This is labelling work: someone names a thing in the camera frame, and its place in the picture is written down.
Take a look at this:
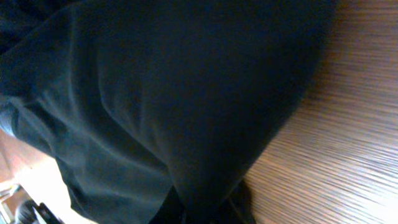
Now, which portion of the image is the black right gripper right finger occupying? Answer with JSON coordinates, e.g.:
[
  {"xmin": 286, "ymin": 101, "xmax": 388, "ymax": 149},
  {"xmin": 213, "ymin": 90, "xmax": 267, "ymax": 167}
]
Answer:
[{"xmin": 214, "ymin": 180, "xmax": 256, "ymax": 224}]

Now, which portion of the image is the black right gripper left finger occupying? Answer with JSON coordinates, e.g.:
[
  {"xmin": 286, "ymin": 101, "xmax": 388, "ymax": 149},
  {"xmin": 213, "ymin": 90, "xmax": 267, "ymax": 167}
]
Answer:
[{"xmin": 149, "ymin": 187, "xmax": 186, "ymax": 224}]

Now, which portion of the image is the black leggings red waistband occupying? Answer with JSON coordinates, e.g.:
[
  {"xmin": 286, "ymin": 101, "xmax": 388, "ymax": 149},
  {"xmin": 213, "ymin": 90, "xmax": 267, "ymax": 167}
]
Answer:
[{"xmin": 1, "ymin": 0, "xmax": 336, "ymax": 223}]

